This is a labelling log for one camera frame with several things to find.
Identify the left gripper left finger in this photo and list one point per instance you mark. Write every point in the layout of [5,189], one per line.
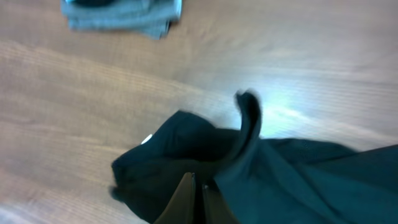
[180,208]

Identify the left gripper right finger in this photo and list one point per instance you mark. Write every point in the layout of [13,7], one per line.
[216,209]

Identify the black t-shirt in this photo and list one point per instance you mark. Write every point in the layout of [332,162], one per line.
[261,180]

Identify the folded grey shirt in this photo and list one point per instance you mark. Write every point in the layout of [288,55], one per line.
[151,18]

